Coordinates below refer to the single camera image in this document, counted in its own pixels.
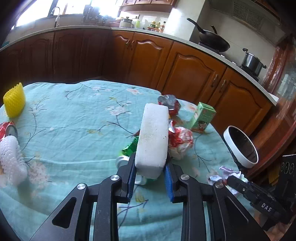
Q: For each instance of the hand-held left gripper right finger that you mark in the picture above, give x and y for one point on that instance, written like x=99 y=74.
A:
x=168 y=185

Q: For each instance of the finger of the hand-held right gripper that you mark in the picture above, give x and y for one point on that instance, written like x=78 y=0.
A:
x=259 y=198

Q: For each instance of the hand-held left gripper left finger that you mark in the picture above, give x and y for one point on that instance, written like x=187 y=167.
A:
x=131 y=179

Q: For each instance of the white foam block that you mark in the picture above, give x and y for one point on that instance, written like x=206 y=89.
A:
x=152 y=139

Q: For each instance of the white paper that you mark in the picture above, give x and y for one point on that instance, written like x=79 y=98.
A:
x=215 y=179

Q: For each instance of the white bin with black liner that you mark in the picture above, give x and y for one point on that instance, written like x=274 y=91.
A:
x=244 y=147

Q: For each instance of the white foam fruit net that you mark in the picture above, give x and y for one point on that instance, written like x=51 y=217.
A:
x=11 y=160

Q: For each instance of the green crumpled wrapper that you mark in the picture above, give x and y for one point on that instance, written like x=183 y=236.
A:
x=130 y=147

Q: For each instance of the red white crumpled plastic bag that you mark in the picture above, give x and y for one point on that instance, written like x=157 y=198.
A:
x=181 y=141

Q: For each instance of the green juice carton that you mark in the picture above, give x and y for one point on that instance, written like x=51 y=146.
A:
x=202 y=115

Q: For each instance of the red crumpled snack bag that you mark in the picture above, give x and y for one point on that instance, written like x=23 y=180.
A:
x=172 y=107

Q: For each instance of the teal floral tablecloth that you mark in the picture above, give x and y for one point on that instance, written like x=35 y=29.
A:
x=76 y=120

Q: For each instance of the grey kitchen countertop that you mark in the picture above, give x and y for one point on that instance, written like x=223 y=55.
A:
x=268 y=93

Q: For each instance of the wooden glass door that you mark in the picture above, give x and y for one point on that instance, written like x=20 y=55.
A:
x=284 y=76

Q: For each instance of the gas stove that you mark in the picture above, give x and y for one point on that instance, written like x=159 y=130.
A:
x=249 y=73

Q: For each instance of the wooden base cabinets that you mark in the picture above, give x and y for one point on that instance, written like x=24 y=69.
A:
x=148 y=62

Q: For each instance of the dark steel stockpot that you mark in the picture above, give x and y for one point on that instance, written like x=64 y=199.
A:
x=252 y=62

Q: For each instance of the red drink can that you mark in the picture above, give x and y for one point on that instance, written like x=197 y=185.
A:
x=7 y=131

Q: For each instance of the yellow foam fruit net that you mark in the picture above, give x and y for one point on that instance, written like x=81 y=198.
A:
x=15 y=102

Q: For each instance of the black wok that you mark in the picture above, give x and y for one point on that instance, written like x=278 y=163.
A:
x=214 y=39

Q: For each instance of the condiment bottle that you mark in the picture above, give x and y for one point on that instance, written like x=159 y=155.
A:
x=152 y=26
x=163 y=26

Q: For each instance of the green cup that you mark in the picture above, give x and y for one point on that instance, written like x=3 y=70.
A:
x=137 y=24

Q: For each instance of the pale green kettle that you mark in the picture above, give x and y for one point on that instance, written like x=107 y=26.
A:
x=126 y=23

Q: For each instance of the steel range hood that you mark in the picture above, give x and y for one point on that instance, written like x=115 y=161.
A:
x=248 y=14

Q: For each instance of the utensil rack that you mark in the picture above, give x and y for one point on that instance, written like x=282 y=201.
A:
x=92 y=15

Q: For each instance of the chrome faucet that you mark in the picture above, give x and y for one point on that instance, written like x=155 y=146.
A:
x=57 y=14

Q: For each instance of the kitchen window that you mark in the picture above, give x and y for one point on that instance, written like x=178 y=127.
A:
x=69 y=7

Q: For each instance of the wooden wall cabinets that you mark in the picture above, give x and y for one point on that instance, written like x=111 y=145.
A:
x=148 y=3

